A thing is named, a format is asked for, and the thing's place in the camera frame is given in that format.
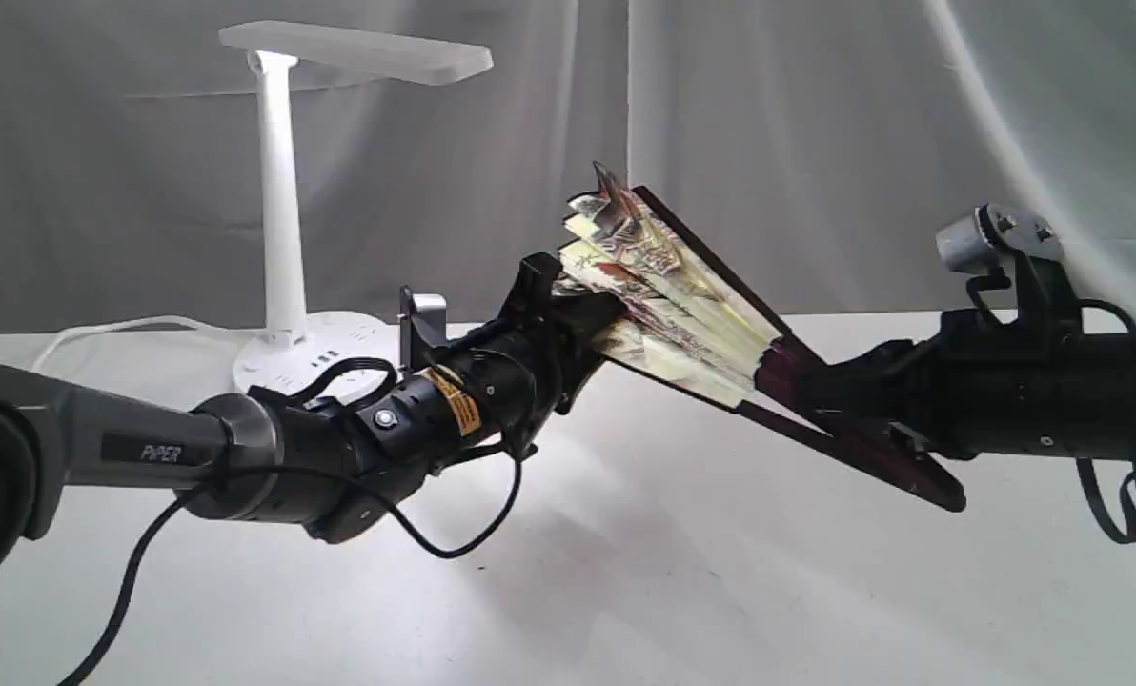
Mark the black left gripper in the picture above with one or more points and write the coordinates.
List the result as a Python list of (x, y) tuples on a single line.
[(507, 376)]

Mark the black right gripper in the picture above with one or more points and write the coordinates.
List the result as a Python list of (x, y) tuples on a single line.
[(968, 390)]

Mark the painted paper folding fan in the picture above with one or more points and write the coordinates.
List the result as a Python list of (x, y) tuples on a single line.
[(694, 326)]

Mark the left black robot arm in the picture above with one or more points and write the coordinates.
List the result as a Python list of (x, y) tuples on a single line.
[(332, 457)]

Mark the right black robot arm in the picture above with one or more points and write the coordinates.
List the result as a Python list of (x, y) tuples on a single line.
[(1103, 366)]

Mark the white desk lamp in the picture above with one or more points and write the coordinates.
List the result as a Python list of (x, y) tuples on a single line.
[(296, 346)]

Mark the grey backdrop curtain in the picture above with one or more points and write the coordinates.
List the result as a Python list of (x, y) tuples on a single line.
[(816, 145)]

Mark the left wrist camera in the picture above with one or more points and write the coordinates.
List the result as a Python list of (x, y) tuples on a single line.
[(422, 324)]

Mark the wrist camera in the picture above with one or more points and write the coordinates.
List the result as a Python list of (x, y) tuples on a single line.
[(422, 324), (998, 248)]

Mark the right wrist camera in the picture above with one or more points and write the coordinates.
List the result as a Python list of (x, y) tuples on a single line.
[(998, 248)]

